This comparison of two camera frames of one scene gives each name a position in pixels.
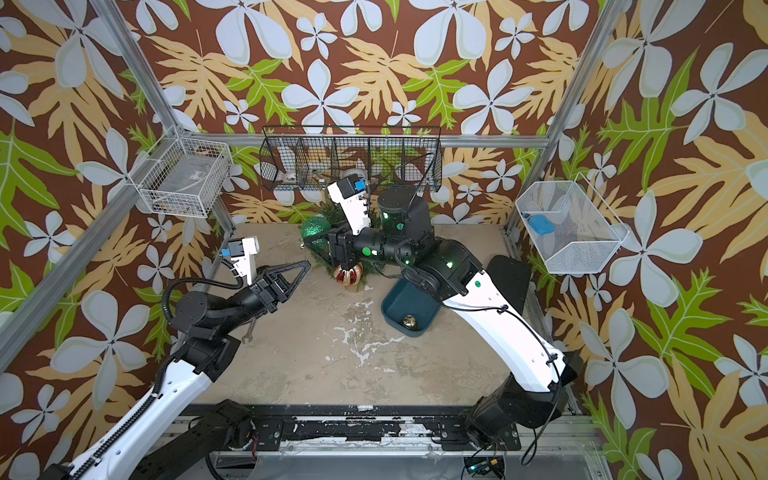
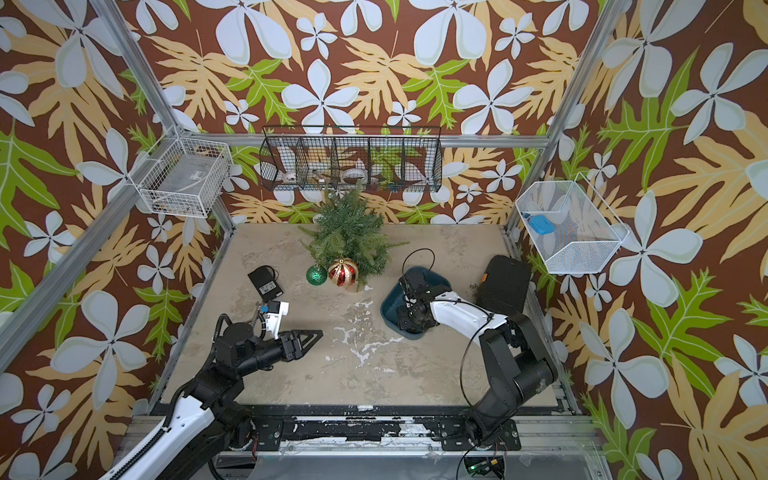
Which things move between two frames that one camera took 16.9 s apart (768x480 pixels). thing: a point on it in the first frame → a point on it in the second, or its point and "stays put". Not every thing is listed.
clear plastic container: (570, 227) stays put
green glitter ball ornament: (315, 226) → (316, 275)
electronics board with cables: (480, 465) stays put
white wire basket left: (183, 176) stays put
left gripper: (269, 290) → (291, 345)
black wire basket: (388, 157) stays put
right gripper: (344, 242) → (403, 321)
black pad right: (512, 276) stays put
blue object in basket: (542, 224) stays put
